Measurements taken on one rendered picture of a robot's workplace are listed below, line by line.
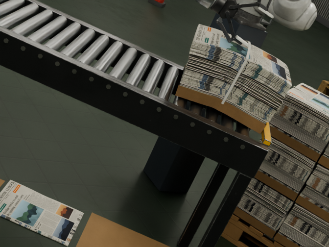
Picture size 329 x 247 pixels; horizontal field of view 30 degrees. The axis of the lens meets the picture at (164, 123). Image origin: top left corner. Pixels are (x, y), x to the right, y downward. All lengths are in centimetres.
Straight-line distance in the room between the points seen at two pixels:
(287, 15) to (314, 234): 106
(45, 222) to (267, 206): 110
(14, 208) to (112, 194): 60
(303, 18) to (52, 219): 147
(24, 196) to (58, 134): 73
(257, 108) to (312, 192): 86
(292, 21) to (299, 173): 73
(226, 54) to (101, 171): 129
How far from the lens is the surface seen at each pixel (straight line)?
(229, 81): 226
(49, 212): 280
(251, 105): 229
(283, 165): 303
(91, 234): 278
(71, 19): 267
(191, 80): 227
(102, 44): 252
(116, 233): 286
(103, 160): 340
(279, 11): 300
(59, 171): 314
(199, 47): 223
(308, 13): 300
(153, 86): 230
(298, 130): 298
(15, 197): 281
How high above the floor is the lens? 152
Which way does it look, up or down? 21 degrees down
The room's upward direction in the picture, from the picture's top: 25 degrees clockwise
